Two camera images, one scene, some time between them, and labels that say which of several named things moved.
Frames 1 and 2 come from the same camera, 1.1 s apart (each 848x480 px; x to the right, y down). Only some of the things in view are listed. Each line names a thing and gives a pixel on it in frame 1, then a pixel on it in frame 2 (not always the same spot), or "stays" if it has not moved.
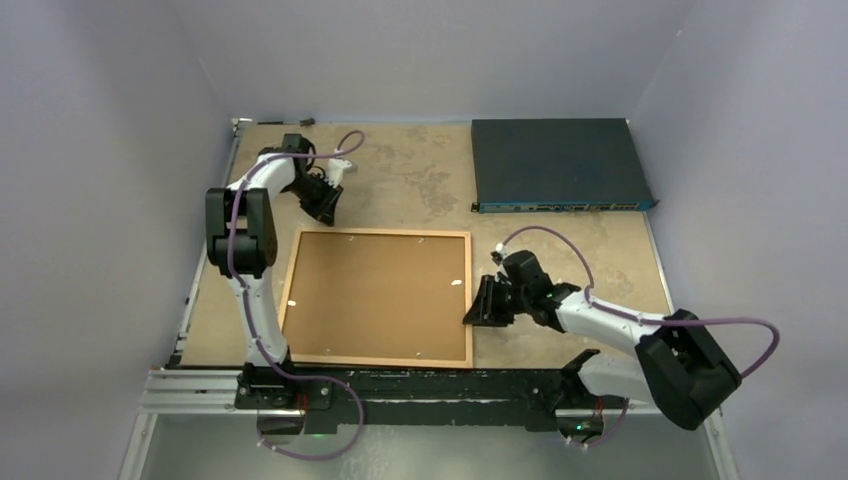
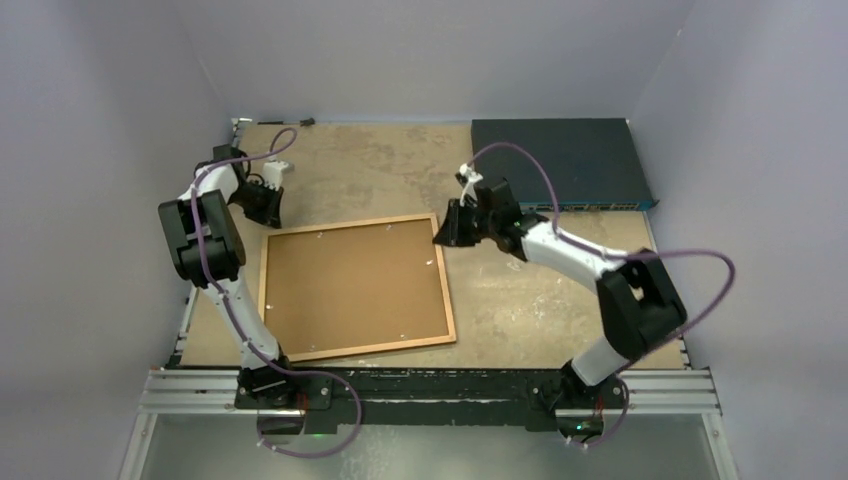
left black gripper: [324, 209] → [270, 215]
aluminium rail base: [218, 391] stays
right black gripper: [483, 310] → [450, 233]
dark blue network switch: [557, 165] stays
